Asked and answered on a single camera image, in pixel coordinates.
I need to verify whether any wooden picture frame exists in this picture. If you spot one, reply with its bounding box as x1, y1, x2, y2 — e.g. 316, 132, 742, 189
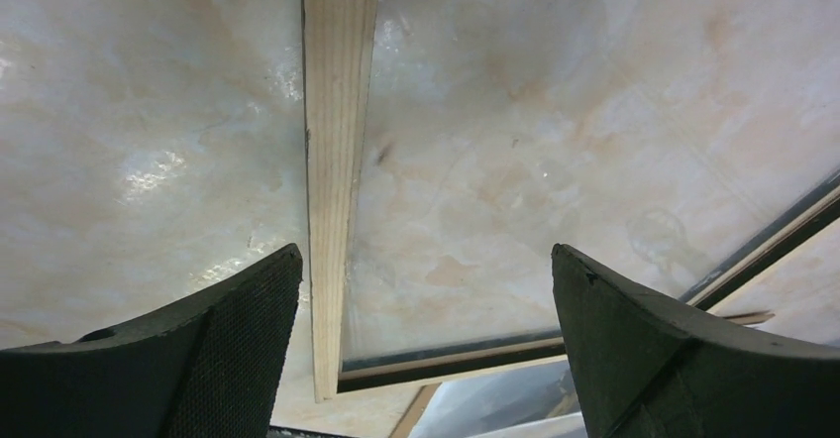
299, 0, 840, 404

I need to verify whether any clear plastic sheet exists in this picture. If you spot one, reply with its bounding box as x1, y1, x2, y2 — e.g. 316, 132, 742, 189
341, 0, 840, 366

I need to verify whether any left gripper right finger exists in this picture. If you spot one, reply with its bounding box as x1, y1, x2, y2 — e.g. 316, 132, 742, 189
552, 244, 839, 437

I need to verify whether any landscape photo print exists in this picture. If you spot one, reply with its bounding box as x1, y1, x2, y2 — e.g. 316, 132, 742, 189
406, 359, 588, 438

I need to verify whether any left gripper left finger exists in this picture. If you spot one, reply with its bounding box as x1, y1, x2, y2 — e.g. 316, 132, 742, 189
1, 244, 303, 437

